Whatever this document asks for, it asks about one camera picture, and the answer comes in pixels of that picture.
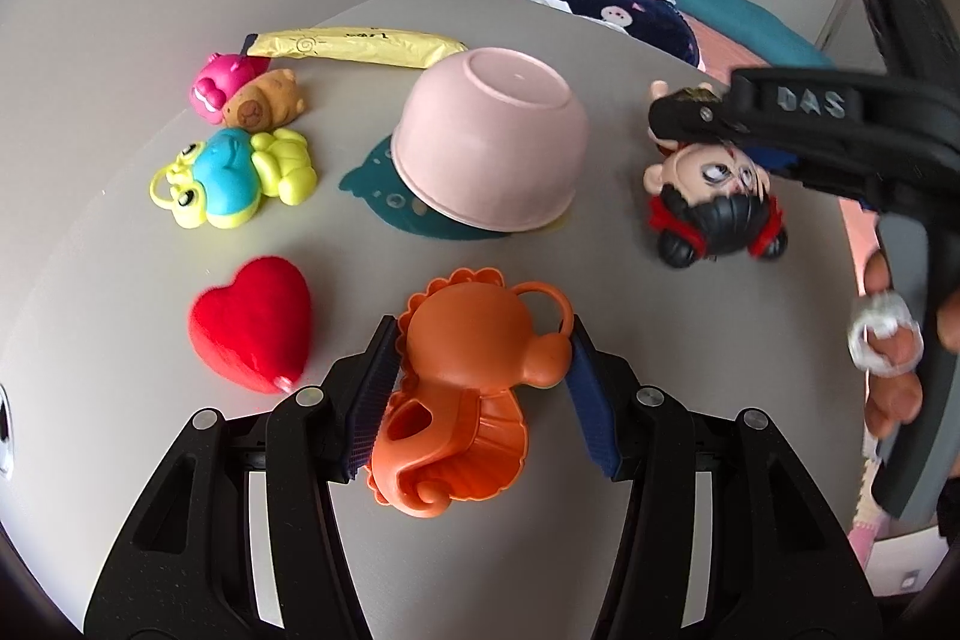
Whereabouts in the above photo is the teal fish coaster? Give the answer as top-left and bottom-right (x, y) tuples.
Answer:
(338, 135), (508, 242)

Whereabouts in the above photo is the pink dinosaur toy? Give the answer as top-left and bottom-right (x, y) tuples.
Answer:
(187, 52), (272, 125)

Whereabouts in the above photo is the red black doll figure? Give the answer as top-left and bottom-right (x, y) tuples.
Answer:
(641, 80), (788, 269)

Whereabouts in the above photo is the yellow blue frog toy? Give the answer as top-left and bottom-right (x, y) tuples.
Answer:
(148, 128), (319, 230)

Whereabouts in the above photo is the yellow snack wrapper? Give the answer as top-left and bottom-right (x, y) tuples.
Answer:
(241, 26), (469, 70)

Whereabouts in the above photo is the pink plastic bowl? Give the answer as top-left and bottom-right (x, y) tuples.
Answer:
(391, 47), (589, 234)

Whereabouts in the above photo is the red plush heart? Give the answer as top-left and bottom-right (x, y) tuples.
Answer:
(187, 257), (314, 395)

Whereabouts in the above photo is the brown bear toy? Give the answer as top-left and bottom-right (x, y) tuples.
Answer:
(221, 68), (306, 135)

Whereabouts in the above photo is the orange seahorse toy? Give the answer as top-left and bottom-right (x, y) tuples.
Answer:
(366, 268), (574, 520)

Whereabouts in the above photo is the person's right hand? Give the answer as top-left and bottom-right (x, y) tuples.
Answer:
(864, 250), (958, 440)

